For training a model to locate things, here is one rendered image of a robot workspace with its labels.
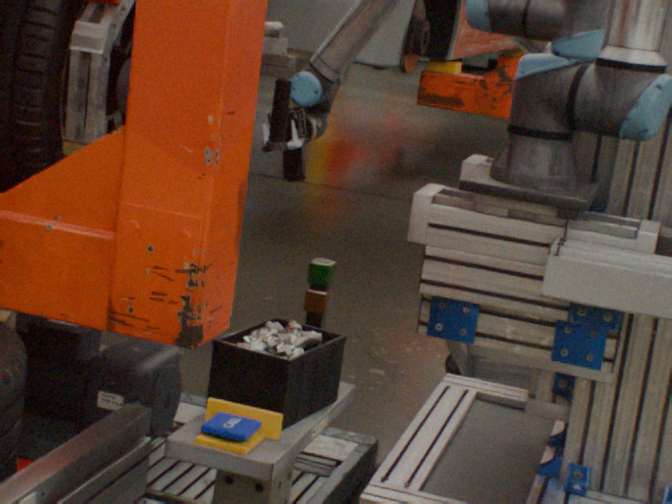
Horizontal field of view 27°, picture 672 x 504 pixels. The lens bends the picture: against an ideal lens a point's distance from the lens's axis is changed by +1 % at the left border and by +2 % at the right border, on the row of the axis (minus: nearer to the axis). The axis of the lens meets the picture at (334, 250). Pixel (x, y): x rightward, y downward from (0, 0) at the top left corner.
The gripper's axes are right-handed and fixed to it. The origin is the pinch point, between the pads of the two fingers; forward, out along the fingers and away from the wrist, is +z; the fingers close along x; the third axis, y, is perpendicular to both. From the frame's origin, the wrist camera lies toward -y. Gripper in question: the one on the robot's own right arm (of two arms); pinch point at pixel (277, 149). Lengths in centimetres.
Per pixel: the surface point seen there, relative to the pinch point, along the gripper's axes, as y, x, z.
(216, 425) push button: -30, 12, 97
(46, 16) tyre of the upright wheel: 32, -27, 44
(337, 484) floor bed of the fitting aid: -71, 7, 13
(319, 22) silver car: 24, -41, -233
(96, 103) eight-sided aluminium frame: 16, -21, 42
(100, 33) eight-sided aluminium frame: 28, -18, 42
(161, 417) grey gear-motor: -42, -15, 51
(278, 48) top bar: 21.0, 3.8, 1.7
